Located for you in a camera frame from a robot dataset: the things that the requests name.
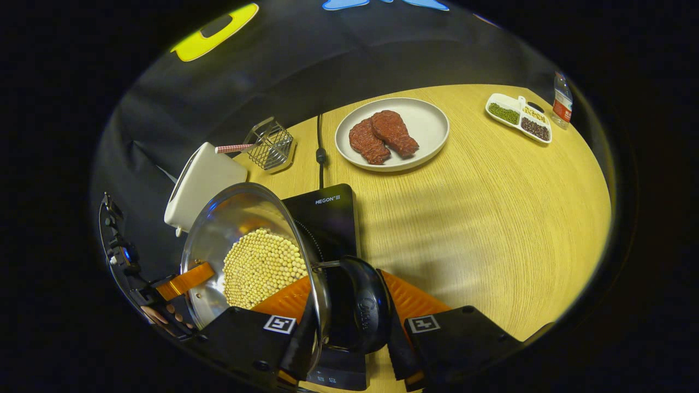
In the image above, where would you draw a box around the heap of dark red beans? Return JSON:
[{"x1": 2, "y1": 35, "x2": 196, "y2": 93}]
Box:
[{"x1": 520, "y1": 117, "x2": 550, "y2": 141}]

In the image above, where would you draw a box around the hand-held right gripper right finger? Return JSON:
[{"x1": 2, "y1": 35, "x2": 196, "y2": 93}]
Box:
[{"x1": 381, "y1": 270, "x2": 524, "y2": 393}]

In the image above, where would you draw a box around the heap of green mung beans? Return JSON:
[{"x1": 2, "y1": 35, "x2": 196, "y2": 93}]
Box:
[{"x1": 488, "y1": 103, "x2": 520, "y2": 125}]

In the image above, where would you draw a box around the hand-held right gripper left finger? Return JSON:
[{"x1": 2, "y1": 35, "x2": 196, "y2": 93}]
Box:
[{"x1": 194, "y1": 276, "x2": 331, "y2": 393}]

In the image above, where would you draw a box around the brown steak piece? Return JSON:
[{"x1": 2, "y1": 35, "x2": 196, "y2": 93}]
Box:
[
  {"x1": 349, "y1": 117, "x2": 392, "y2": 165},
  {"x1": 371, "y1": 110, "x2": 420, "y2": 158}
]

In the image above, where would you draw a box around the round white plate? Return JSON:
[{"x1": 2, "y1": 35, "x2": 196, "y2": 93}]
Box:
[{"x1": 335, "y1": 98, "x2": 450, "y2": 172}]

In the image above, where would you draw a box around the black induction cooktop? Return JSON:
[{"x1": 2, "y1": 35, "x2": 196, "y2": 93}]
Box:
[{"x1": 281, "y1": 183, "x2": 368, "y2": 391}]

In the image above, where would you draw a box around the large layer of soybeans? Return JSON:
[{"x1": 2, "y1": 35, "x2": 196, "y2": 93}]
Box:
[{"x1": 223, "y1": 228, "x2": 308, "y2": 309}]

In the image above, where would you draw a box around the white divided dish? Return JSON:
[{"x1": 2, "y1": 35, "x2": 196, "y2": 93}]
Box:
[{"x1": 485, "y1": 93, "x2": 553, "y2": 145}]

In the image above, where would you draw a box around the metal wire holder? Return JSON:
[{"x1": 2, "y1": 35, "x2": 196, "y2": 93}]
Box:
[{"x1": 243, "y1": 116, "x2": 297, "y2": 174}]

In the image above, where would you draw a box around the steel pot with black handle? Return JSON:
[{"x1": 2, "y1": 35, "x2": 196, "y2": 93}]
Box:
[{"x1": 180, "y1": 182, "x2": 392, "y2": 378}]

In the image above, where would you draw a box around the clear water bottle red label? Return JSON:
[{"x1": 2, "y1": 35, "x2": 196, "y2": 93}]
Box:
[{"x1": 552, "y1": 71, "x2": 573, "y2": 129}]

